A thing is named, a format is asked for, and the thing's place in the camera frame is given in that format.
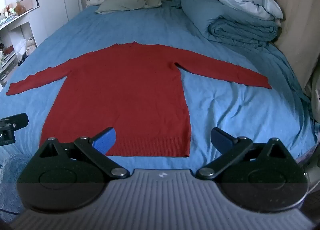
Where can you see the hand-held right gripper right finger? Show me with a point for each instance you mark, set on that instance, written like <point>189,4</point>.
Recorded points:
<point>221,140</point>

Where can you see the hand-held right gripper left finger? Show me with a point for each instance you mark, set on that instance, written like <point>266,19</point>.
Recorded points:
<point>105,142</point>

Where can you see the red long-sleeved sweater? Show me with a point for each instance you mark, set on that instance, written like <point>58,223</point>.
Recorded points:
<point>125,90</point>

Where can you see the fluffy blue rug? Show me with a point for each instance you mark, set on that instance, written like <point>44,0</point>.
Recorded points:
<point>10,182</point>

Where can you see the red box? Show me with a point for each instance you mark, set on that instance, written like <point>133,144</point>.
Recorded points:
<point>8,49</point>

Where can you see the white plastic bag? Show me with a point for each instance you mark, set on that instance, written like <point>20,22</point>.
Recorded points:
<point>23,44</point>

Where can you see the white desk with clutter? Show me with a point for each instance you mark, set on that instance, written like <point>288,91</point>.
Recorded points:
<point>22,24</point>

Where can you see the brown plush toy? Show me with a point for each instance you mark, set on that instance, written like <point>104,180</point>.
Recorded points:
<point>19,9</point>

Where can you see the cardboard box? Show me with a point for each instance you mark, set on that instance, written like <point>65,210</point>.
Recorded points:
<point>26,3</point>

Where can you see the folded teal quilt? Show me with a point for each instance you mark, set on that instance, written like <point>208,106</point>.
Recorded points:
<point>225,20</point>

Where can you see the white wardrobe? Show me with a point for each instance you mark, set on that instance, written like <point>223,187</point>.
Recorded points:
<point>57,7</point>

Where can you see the large grey-green pillow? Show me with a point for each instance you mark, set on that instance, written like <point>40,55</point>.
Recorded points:
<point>122,4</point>

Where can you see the beige curtain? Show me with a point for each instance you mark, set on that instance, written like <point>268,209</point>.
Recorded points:
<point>295,20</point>

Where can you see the small grey-green pillow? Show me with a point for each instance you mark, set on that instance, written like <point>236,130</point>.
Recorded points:
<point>153,0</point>

